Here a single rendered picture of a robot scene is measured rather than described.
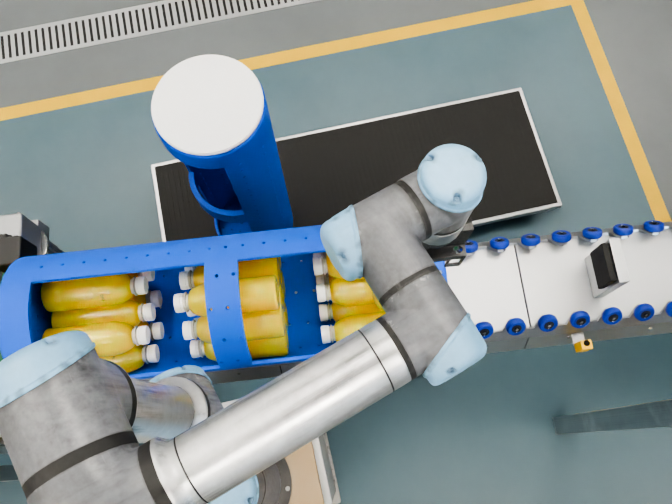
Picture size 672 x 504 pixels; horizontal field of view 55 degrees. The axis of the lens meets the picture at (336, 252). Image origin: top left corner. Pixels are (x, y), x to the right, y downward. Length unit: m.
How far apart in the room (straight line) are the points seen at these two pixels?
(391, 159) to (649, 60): 1.26
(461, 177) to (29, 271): 0.96
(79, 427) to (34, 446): 0.04
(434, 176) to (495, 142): 1.92
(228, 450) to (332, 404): 0.11
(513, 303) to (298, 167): 1.20
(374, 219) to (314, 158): 1.84
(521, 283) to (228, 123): 0.81
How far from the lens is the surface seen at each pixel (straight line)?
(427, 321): 0.68
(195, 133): 1.63
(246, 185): 1.80
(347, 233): 0.70
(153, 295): 1.52
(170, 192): 2.57
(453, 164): 0.72
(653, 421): 1.82
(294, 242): 1.30
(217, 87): 1.68
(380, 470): 2.45
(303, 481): 1.29
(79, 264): 1.39
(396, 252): 0.69
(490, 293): 1.60
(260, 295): 1.30
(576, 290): 1.66
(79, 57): 3.16
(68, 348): 0.74
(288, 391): 0.67
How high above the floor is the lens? 2.45
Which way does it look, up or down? 73 degrees down
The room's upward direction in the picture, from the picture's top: 3 degrees counter-clockwise
